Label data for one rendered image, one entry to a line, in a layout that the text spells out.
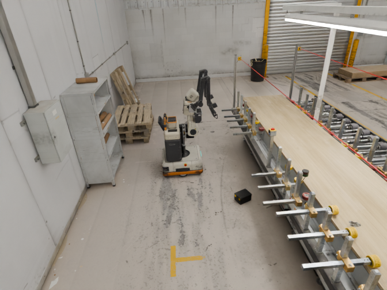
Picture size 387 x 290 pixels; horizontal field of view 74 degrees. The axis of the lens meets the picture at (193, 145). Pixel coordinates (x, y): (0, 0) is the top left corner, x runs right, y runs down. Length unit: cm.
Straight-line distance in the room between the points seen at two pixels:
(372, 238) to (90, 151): 350
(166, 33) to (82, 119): 647
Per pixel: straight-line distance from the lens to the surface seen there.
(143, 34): 990
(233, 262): 318
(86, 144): 410
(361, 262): 222
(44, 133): 312
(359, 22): 236
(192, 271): 311
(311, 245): 254
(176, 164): 421
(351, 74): 1008
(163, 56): 995
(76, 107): 389
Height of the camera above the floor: 254
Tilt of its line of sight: 29 degrees down
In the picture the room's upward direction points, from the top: 3 degrees counter-clockwise
